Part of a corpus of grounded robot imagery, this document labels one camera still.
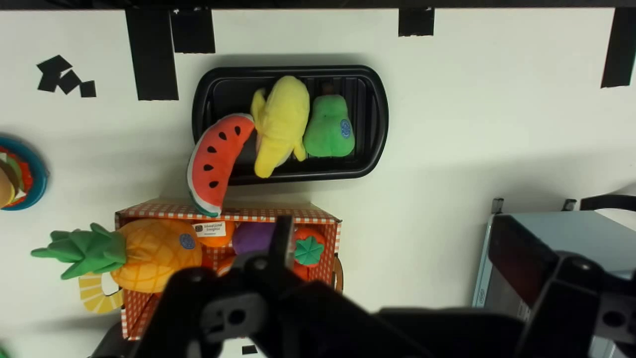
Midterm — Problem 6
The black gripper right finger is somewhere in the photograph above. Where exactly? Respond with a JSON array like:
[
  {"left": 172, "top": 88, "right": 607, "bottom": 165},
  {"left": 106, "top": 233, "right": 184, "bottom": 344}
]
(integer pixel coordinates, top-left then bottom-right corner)
[{"left": 514, "top": 257, "right": 636, "bottom": 358}]

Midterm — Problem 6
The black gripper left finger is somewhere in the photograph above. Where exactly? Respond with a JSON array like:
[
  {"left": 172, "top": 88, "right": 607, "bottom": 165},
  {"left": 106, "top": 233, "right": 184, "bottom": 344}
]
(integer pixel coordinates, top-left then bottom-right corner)
[{"left": 134, "top": 267, "right": 277, "bottom": 358}]

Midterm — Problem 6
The purple eggplant plush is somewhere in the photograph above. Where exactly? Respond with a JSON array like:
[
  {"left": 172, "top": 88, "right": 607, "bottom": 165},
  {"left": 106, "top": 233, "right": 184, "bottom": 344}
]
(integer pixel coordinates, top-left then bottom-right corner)
[{"left": 232, "top": 223, "right": 273, "bottom": 257}]

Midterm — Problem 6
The pineapple plush toy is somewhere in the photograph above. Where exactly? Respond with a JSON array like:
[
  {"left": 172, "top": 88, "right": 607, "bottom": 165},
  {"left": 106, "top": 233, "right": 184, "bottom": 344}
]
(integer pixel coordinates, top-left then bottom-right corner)
[{"left": 31, "top": 219, "right": 234, "bottom": 314}]

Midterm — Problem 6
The red checkered cardboard box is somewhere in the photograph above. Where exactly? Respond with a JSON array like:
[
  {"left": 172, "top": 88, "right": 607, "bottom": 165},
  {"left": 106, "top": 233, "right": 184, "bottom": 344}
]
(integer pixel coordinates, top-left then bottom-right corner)
[{"left": 112, "top": 197, "right": 345, "bottom": 342}]

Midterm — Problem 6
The red tomato plush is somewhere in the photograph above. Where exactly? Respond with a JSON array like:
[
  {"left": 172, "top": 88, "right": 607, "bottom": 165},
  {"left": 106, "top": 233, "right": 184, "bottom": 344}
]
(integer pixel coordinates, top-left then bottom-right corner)
[{"left": 289, "top": 227, "right": 325, "bottom": 280}]

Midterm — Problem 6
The watermelon slice plush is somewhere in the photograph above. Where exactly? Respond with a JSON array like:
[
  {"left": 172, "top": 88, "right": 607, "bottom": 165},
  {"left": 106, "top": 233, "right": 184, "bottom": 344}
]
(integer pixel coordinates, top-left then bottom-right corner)
[{"left": 186, "top": 113, "right": 253, "bottom": 217}]

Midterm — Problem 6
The yellow banana plush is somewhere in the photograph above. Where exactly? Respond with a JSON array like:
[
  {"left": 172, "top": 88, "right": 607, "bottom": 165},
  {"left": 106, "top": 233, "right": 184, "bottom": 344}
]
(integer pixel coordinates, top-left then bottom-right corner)
[{"left": 249, "top": 76, "right": 309, "bottom": 179}]

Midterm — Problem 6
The green pear plush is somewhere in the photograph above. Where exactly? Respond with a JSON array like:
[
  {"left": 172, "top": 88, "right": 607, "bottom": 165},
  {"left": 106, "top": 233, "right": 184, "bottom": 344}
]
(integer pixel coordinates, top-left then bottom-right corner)
[{"left": 303, "top": 96, "right": 355, "bottom": 157}]

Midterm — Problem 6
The light blue toy oven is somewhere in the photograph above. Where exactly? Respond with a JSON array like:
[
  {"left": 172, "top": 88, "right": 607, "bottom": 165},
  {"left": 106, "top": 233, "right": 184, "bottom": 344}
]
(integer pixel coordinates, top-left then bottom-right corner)
[{"left": 470, "top": 199, "right": 636, "bottom": 358}]

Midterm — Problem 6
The black plastic tray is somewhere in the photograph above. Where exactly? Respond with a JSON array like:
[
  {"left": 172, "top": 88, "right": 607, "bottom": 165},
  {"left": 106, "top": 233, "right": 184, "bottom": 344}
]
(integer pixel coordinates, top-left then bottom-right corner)
[{"left": 190, "top": 66, "right": 389, "bottom": 183}]

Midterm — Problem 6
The toy burger on blue plate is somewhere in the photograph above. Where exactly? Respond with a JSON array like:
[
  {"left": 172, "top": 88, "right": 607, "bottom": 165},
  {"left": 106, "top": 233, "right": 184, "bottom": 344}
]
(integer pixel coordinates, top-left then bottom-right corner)
[{"left": 0, "top": 133, "right": 49, "bottom": 211}]

